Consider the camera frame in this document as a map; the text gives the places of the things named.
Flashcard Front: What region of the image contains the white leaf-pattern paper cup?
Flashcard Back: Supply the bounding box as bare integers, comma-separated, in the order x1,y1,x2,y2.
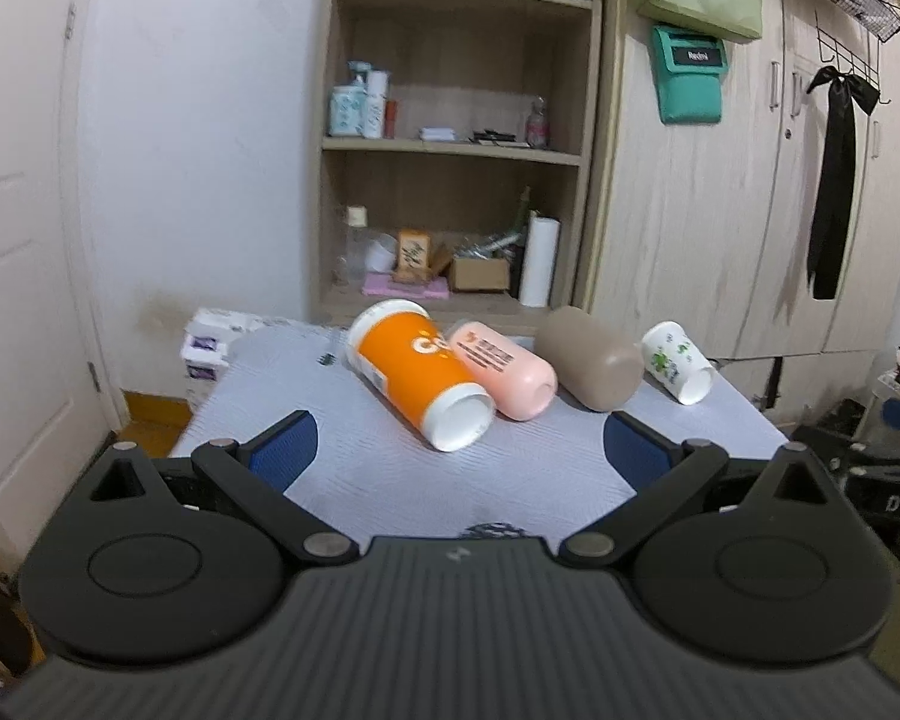
640,320,717,406

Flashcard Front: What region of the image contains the taupe brown cup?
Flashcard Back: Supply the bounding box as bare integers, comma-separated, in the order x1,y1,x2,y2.
535,305,644,413

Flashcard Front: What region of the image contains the pink cup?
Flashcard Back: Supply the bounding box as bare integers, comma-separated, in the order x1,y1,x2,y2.
448,320,557,421

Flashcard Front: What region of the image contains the orange white paper cup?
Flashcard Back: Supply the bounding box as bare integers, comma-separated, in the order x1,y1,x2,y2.
346,299,496,454

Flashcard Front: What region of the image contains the white patterned tablecloth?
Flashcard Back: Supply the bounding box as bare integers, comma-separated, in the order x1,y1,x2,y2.
173,322,784,544

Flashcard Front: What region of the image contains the white tissue pack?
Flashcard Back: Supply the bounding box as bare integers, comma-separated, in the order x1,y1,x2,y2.
180,307,269,413

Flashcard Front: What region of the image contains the white door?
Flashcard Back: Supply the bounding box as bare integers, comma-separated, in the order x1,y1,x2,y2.
0,0,118,571

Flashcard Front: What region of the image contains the pink cloth on shelf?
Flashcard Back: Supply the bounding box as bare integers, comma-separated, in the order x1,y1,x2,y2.
361,273,450,301

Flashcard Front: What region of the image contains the wooden wardrobe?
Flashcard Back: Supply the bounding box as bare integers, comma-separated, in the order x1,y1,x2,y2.
574,0,900,424

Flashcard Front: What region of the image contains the clear bottle with cream cap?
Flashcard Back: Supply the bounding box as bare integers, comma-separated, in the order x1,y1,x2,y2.
344,205,367,286

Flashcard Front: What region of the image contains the white paper towel roll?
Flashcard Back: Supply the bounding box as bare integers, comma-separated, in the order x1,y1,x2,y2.
518,213,560,309

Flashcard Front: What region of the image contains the orange patterned small box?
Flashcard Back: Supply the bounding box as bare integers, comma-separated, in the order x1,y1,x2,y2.
393,229,430,284

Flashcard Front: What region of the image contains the small cardboard box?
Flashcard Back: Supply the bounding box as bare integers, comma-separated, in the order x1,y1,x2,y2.
448,257,510,293

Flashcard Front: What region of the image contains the small pink bottle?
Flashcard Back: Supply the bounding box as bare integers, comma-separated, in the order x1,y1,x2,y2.
525,98,549,149

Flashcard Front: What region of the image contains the light blue container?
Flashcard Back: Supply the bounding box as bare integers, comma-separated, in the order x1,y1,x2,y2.
328,60,372,138

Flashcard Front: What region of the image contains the black hanging ribbon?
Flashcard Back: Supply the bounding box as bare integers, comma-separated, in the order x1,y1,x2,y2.
806,65,880,301

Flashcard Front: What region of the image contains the teal hanging pouch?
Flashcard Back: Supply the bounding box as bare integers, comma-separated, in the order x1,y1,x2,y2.
650,25,728,125

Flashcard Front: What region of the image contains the white tube bottle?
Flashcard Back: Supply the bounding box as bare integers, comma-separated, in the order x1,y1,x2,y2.
362,70,390,140

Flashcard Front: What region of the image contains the wooden shelf unit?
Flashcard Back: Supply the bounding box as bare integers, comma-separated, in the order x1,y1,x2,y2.
307,0,603,325

